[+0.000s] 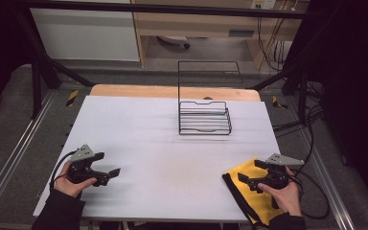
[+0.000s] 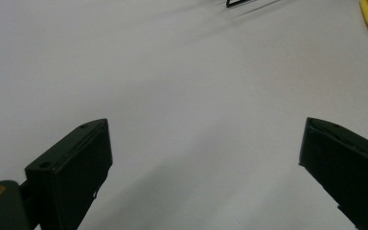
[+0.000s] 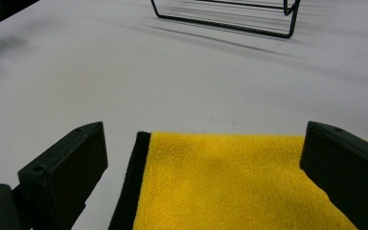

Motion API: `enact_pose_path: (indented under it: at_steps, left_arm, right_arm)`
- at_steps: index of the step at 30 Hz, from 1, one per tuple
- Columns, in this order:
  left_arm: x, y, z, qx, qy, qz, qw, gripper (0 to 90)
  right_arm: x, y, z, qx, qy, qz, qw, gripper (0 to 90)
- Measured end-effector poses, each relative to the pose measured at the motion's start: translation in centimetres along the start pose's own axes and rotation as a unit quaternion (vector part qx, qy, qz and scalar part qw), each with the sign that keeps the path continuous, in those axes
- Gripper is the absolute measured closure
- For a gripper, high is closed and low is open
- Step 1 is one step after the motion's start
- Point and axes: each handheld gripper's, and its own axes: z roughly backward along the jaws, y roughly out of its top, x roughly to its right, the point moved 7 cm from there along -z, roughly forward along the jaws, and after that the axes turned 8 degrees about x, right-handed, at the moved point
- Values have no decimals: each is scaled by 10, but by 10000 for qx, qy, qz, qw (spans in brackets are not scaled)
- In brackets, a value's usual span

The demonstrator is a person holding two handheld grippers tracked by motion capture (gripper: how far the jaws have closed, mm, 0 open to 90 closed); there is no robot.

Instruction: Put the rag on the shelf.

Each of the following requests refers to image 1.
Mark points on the yellow black tape strip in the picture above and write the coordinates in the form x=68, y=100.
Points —
x=72, y=97
x=278, y=103

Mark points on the white table sheet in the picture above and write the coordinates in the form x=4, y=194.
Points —
x=159, y=166

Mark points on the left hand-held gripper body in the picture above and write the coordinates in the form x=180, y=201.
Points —
x=81, y=166

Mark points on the black metal frame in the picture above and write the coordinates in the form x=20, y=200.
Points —
x=172, y=9

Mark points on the aluminium rail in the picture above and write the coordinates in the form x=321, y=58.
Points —
x=16, y=150
x=329, y=182

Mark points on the white cabinet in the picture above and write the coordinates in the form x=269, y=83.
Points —
x=86, y=35

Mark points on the chair base with castor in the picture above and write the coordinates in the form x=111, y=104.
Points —
x=174, y=40

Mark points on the person's left hand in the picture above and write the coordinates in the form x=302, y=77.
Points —
x=71, y=188

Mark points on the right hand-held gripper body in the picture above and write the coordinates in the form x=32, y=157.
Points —
x=279, y=174

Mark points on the white power outlet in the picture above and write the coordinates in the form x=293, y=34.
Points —
x=263, y=4

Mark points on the person's right hand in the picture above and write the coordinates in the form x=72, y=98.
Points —
x=284, y=198

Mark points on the yellow cloth with black edge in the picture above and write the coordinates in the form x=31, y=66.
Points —
x=259, y=206

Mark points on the wooden desk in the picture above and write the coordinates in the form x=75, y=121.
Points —
x=204, y=24

